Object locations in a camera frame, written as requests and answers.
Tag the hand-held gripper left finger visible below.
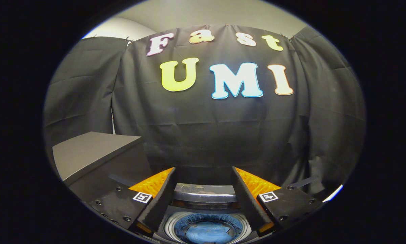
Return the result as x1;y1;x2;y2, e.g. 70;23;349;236
88;167;177;238

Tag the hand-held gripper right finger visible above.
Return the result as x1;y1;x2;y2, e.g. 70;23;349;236
231;166;326;238

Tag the grey washing machine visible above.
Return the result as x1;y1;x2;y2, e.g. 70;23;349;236
154;183;258;244

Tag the dark transparent washing machine lid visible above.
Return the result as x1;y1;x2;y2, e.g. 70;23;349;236
161;183;256;244

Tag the light blue polo shirt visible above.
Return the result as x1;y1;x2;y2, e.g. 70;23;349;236
184;220;236;244

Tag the grey cabinet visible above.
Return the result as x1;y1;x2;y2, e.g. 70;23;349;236
52;131;153;204

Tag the white sheet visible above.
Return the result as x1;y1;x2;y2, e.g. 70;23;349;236
323;185;343;203

